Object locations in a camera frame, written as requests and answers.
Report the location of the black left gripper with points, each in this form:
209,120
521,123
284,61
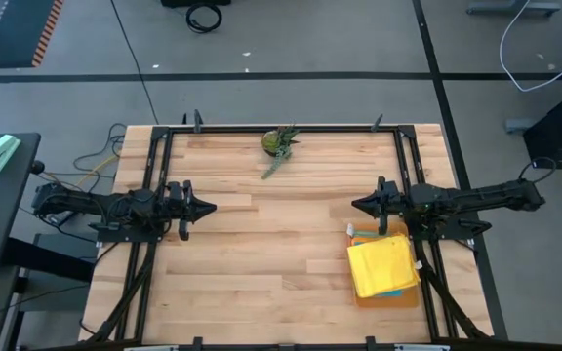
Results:
173,205

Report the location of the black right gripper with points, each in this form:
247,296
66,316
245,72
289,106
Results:
398,205

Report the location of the yellow microfiber towel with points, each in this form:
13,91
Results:
383,265

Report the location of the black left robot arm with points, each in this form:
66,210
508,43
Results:
91,205

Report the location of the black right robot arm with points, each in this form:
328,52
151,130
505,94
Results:
481,195

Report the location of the translucent orange plastic sheet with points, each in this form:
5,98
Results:
388,303

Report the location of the small potted succulent plant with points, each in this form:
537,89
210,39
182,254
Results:
273,141

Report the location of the black round knob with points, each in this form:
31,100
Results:
38,167

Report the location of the black equipment base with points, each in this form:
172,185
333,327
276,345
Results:
195,3

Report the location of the grey desk base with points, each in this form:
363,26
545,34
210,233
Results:
505,7

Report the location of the black orange-edged floor mat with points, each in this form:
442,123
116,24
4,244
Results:
12,29

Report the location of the black aluminium rig frame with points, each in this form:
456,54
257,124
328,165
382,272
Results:
320,128

